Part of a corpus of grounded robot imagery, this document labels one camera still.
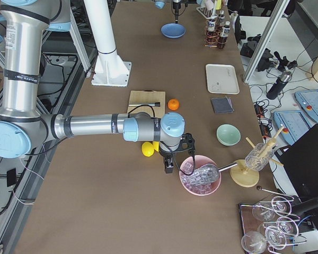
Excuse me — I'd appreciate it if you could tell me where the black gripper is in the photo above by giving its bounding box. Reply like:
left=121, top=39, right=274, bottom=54
left=159, top=141, right=180, bottom=174
left=172, top=2, right=181, bottom=23

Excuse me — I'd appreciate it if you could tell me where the blue plate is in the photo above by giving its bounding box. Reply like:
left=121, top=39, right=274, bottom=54
left=161, top=23, right=186, bottom=39

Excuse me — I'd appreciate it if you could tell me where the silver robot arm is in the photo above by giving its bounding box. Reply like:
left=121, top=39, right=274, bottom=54
left=154, top=0, right=182, bottom=24
left=0, top=1, right=187, bottom=173

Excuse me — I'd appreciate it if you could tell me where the yellow lemon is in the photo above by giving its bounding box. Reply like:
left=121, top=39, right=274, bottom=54
left=142, top=142, right=154, bottom=157
left=152, top=141, right=160, bottom=152

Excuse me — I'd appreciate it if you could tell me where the dark tea bottle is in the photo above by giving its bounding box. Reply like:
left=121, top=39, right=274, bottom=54
left=217, top=10, right=225, bottom=27
left=217, top=21, right=230, bottom=49
left=206, top=19, right=216, bottom=45

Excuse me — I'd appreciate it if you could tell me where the metal ice scoop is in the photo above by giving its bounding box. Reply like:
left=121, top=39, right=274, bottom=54
left=187, top=162, right=237, bottom=186

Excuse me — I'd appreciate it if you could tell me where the pink bowl with ice cubes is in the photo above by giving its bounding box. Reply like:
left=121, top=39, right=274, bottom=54
left=179, top=155, right=222, bottom=196

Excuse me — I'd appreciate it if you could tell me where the orange mandarin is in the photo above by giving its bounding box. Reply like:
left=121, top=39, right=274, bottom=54
left=167, top=98, right=180, bottom=111

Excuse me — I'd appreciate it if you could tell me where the steel muddler with black tip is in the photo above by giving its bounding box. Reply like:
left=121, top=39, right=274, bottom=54
left=128, top=102, right=161, bottom=107

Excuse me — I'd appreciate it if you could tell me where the mint green bowl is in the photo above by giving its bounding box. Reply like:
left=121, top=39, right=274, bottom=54
left=216, top=124, right=241, bottom=146

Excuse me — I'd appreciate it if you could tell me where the wooden cutting board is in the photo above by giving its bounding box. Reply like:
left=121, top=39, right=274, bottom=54
left=127, top=90, right=166, bottom=118

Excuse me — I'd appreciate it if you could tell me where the wooden cup rack stand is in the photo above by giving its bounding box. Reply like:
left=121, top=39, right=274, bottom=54
left=230, top=126, right=283, bottom=187

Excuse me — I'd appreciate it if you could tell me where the cream rabbit tray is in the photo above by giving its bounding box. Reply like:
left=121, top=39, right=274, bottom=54
left=206, top=63, right=240, bottom=95

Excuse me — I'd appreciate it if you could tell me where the grey folded cloth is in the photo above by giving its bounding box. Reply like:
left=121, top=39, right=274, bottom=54
left=211, top=97, right=234, bottom=114

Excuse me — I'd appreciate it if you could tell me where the clear textured glass cup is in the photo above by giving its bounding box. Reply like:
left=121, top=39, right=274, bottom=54
left=245, top=143, right=273, bottom=171

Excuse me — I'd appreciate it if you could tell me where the wine glass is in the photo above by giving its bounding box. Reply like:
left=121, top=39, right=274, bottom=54
left=252, top=202, right=275, bottom=222
left=241, top=231, right=267, bottom=253
left=271, top=196, right=292, bottom=216
left=276, top=216, right=299, bottom=239

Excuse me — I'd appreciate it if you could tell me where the black thermos bottle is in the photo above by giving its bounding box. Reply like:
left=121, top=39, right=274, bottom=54
left=266, top=71, right=292, bottom=100

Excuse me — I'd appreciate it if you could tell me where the blue teach pendant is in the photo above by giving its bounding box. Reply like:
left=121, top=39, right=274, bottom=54
left=294, top=89, right=318, bottom=123
left=273, top=110, right=312, bottom=145

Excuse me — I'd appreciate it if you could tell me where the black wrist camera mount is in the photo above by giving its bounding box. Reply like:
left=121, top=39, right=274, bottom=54
left=180, top=133, right=195, bottom=154

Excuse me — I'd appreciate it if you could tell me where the copper wire bottle rack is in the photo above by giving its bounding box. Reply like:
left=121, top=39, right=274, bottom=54
left=204, top=19, right=231, bottom=49

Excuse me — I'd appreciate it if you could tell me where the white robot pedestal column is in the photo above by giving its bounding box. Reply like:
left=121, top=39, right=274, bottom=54
left=84, top=0, right=131, bottom=87

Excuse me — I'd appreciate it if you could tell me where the aluminium frame post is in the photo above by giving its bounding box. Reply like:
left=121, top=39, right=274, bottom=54
left=243, top=0, right=289, bottom=84

